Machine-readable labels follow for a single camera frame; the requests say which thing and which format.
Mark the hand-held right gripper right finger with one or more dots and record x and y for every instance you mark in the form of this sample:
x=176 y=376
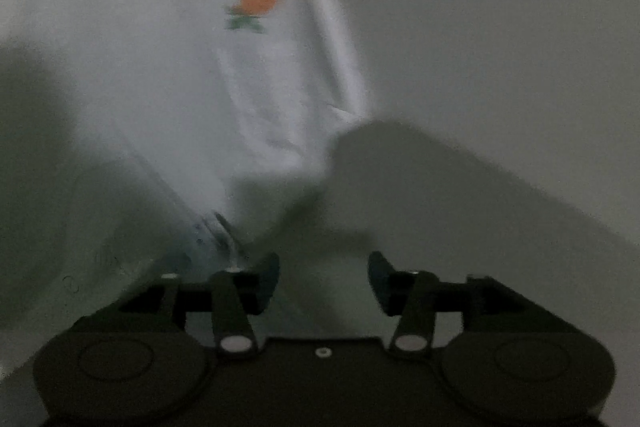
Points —
x=378 y=274

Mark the white carrot-print sheet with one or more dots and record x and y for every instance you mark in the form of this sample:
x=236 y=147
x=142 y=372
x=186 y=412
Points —
x=165 y=82

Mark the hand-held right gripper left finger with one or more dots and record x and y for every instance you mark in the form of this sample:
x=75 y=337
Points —
x=270 y=269

